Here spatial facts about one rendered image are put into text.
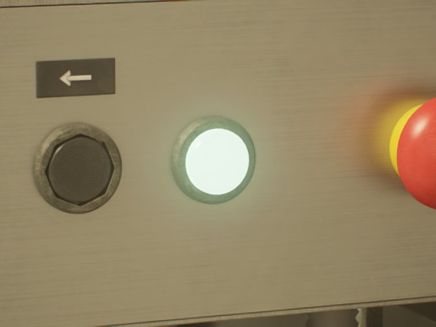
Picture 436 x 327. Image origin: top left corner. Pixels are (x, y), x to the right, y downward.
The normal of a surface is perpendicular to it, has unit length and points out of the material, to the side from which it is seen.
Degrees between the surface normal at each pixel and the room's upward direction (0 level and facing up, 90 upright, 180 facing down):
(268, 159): 90
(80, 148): 90
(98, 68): 90
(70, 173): 90
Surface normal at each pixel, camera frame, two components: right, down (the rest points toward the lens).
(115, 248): 0.37, 0.15
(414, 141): -0.32, -0.07
